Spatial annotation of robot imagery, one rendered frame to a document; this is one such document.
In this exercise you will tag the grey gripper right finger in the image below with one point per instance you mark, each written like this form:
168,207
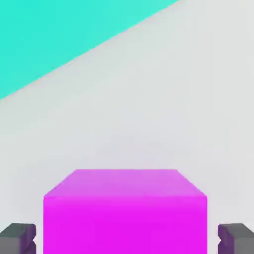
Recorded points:
240,238

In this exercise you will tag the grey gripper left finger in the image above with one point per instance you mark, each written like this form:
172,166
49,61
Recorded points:
13,238

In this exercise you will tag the small magenta cube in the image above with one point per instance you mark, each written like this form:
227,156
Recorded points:
125,218

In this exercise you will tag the large turquoise box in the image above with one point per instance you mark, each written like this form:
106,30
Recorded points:
59,29

